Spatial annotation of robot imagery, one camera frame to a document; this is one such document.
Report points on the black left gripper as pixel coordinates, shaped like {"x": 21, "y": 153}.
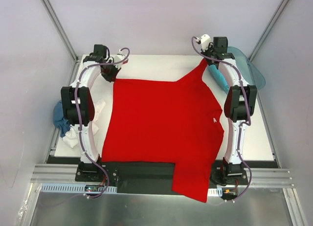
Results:
{"x": 109, "y": 73}

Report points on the rolled teal t shirt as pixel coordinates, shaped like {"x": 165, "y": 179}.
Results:
{"x": 218, "y": 77}

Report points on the aluminium rail profile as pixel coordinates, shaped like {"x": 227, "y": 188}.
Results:
{"x": 54, "y": 173}

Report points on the blue t shirt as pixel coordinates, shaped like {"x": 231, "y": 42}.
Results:
{"x": 59, "y": 120}

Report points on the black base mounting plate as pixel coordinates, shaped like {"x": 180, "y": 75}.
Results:
{"x": 127, "y": 177}

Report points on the white t shirt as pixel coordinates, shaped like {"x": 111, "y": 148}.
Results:
{"x": 70, "y": 138}

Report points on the slotted cable duct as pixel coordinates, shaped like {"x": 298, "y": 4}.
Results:
{"x": 215, "y": 192}
{"x": 77, "y": 188}

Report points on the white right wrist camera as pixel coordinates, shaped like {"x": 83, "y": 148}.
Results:
{"x": 205, "y": 41}

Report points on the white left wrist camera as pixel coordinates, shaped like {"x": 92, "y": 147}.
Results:
{"x": 120, "y": 59}

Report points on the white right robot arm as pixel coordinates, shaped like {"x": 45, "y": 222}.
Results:
{"x": 238, "y": 109}

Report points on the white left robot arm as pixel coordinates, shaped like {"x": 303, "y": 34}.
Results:
{"x": 79, "y": 110}

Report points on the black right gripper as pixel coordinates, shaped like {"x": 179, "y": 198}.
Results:
{"x": 210, "y": 60}

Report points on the red t shirt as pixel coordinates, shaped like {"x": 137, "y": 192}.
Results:
{"x": 169, "y": 122}

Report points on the right corner aluminium post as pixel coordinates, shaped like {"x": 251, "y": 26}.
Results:
{"x": 269, "y": 27}

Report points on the teal translucent plastic bin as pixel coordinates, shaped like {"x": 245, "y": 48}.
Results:
{"x": 248, "y": 70}

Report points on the right slotted cable duct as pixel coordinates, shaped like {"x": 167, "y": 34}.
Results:
{"x": 215, "y": 192}

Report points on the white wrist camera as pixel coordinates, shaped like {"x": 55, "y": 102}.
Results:
{"x": 120, "y": 59}
{"x": 205, "y": 41}

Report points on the corner aluminium post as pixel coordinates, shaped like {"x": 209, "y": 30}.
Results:
{"x": 59, "y": 28}
{"x": 269, "y": 27}

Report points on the left slotted cable duct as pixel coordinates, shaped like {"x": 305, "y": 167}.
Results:
{"x": 77, "y": 188}

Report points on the left corner aluminium post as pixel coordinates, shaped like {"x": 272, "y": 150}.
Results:
{"x": 59, "y": 28}

